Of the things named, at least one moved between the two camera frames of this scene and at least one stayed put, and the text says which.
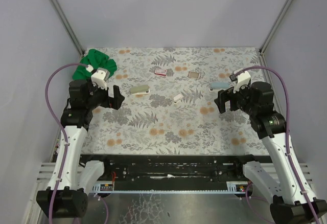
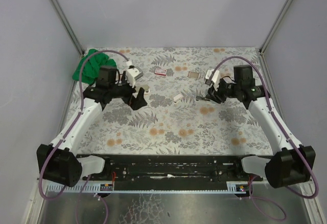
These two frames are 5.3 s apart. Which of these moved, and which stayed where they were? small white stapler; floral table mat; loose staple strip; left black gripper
Moved: left black gripper
Stayed: small white stapler; floral table mat; loose staple strip
